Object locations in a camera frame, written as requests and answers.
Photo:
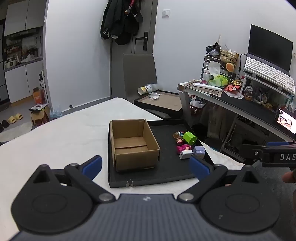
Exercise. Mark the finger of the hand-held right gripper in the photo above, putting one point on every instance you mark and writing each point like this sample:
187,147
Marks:
277,144

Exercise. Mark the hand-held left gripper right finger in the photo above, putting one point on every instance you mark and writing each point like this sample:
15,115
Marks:
198,166

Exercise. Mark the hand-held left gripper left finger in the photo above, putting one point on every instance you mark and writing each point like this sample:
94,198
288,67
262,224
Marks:
92,165

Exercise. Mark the pale cube charger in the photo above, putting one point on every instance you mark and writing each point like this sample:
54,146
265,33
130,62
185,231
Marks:
198,151

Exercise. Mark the white charger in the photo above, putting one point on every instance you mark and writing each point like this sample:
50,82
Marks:
186,154

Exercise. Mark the magenta dinosaur figurine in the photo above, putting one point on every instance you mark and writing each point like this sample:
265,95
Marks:
183,147

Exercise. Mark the green plastic block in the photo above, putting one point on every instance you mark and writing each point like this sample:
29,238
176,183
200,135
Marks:
189,137

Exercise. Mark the brown cardboard box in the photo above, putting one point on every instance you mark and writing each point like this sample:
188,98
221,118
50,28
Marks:
131,143

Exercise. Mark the person's right hand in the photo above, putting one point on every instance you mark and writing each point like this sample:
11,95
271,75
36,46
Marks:
289,177

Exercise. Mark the small lit screen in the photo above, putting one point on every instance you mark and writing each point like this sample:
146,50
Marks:
285,120

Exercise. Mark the brown haired doll figurine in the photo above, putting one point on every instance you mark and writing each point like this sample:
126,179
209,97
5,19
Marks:
177,135

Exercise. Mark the grey desk with black top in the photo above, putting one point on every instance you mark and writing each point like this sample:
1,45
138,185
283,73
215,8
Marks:
249,106

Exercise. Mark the beige cloth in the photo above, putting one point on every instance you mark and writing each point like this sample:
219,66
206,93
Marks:
215,120

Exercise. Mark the panda figurine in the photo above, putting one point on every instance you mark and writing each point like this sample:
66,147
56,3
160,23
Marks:
249,91

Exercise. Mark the clear desk riser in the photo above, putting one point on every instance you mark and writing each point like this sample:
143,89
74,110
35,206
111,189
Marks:
266,83

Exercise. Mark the pale blue plastic bag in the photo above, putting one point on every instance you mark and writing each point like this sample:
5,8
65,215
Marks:
55,113

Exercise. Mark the red snack packet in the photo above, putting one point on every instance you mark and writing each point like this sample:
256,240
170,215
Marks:
232,87

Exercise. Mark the white keyboard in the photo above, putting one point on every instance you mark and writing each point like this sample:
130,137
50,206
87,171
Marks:
266,71

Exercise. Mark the open cardboard box with papers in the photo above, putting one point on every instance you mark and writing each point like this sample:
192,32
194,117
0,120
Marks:
39,114

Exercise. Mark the black tray with brown bottom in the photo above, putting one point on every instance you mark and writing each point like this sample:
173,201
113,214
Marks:
161,102

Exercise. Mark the white oblong case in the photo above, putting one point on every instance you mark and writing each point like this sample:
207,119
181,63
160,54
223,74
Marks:
208,86

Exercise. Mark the white face mask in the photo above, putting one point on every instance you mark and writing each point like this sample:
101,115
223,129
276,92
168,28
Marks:
153,96

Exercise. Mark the green plastic bag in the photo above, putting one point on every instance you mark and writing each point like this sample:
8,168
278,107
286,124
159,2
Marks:
218,80

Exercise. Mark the orange box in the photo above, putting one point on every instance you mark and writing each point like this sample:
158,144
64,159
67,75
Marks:
38,96

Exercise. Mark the white pink jar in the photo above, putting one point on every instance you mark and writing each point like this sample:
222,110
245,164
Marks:
205,77

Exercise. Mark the orange round toy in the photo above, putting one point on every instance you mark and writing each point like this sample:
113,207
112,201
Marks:
230,67

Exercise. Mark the black laptop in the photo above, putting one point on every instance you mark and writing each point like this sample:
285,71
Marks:
268,48

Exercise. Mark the black slipper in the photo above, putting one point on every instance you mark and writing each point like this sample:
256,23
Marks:
5,123
1,128

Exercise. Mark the white tissue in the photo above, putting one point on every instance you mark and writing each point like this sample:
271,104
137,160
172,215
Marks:
214,67

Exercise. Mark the wicker basket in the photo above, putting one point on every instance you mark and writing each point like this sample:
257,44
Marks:
229,56

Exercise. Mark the grey drawer organizer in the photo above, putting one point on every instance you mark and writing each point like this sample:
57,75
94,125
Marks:
208,61

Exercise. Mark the white kitchen cabinets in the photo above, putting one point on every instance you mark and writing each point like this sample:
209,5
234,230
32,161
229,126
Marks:
18,78

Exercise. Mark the black jackets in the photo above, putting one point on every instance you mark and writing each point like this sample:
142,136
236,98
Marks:
115,20

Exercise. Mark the grey door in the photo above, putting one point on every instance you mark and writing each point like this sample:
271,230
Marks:
149,23

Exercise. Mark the white light switch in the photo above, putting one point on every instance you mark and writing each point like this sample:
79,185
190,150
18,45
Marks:
166,13

